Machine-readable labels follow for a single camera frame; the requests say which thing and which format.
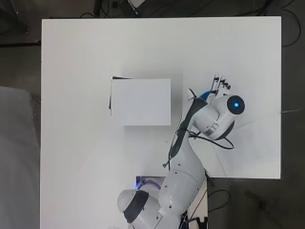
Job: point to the thin white table sheet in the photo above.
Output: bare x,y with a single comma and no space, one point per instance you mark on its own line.
254,149

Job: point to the white seven-joint robot arm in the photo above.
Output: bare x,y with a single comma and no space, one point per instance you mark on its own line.
184,178

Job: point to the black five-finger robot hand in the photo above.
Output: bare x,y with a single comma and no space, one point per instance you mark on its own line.
220,83

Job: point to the blue round tub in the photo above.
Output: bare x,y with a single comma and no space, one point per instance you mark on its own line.
206,94

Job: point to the white flat box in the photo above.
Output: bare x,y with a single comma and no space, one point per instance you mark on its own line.
141,101

